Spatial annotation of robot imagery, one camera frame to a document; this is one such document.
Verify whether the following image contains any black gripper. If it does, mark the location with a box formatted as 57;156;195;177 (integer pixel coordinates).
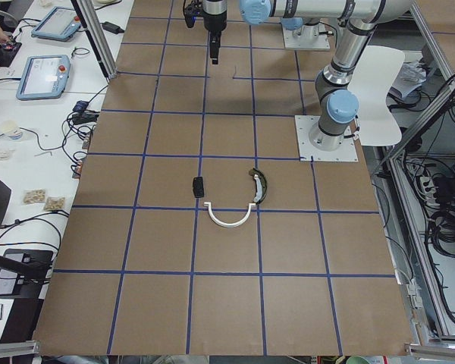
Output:
202;0;227;64

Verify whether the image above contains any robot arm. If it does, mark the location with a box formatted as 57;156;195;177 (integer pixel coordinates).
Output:
239;1;413;151

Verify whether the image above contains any black power adapter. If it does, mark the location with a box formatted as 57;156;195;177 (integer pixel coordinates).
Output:
101;21;124;34

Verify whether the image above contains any small black plastic part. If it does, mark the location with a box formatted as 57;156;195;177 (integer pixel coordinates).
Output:
193;176;205;198

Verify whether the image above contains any dark curved brake shoe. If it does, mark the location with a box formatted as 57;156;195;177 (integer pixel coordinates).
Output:
248;168;268;205

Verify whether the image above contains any far blue teach pendant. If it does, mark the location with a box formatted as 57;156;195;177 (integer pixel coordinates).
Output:
31;7;81;42

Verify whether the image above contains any blue teach pendant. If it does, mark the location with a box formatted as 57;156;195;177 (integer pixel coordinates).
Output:
31;7;81;42
16;55;71;101

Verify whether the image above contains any white plastic chair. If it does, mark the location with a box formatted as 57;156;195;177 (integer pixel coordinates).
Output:
348;45;405;146

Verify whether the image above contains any near blue teach pendant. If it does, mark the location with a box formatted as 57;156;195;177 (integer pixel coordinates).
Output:
16;55;71;101

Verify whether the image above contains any white tape roll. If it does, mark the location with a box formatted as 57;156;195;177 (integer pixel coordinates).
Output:
0;120;24;141

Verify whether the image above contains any black monitor stand base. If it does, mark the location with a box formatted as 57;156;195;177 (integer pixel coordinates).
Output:
0;249;53;299

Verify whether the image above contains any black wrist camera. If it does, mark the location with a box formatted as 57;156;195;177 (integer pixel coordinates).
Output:
183;0;202;29

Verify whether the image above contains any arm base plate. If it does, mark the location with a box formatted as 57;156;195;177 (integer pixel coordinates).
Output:
294;115;358;162
283;23;331;51

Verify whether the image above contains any aluminium frame post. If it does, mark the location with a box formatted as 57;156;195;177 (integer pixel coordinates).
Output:
71;0;118;80

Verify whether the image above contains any white half-ring part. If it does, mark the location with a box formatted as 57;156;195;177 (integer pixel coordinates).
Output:
203;201;256;228

